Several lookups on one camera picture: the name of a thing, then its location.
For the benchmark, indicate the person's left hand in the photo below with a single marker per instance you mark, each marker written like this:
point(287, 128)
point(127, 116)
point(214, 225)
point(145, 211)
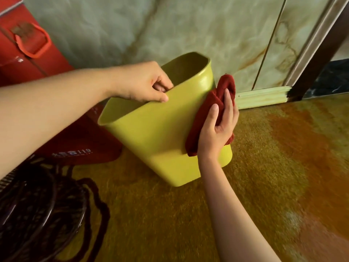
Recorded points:
point(133, 80)

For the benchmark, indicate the person's right hand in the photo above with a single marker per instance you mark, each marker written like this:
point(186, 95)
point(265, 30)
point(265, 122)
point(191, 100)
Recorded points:
point(215, 133)

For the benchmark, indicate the person's right thumb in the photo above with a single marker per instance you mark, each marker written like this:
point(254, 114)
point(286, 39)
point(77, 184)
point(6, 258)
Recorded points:
point(212, 115)

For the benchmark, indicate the person's left thumb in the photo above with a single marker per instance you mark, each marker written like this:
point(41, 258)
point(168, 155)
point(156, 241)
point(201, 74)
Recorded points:
point(157, 97)

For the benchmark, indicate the person's right middle finger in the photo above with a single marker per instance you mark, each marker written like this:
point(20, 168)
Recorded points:
point(235, 114)

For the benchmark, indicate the dark red cloth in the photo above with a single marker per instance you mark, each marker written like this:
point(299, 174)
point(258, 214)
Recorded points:
point(203, 117)

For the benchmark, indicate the yellow-green plastic bin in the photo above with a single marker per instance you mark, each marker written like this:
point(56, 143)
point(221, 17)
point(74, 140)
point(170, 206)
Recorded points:
point(155, 136)

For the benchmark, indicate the person's left forearm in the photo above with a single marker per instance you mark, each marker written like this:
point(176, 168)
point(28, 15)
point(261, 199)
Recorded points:
point(49, 106)

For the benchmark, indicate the person's right forearm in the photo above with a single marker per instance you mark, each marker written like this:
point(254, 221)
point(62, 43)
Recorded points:
point(231, 210)

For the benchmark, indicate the light green baseboard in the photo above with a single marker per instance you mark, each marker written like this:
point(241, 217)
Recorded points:
point(261, 96)

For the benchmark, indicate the red box with white print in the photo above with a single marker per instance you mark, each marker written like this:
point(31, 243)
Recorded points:
point(81, 139)

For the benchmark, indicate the silver metal trim strip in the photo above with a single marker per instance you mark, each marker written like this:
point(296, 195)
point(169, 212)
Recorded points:
point(313, 40)

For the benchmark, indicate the red metal cabinet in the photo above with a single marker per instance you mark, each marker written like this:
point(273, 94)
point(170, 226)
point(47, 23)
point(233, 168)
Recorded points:
point(16, 62)

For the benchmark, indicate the dark brown door frame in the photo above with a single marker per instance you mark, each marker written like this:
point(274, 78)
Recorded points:
point(319, 59)

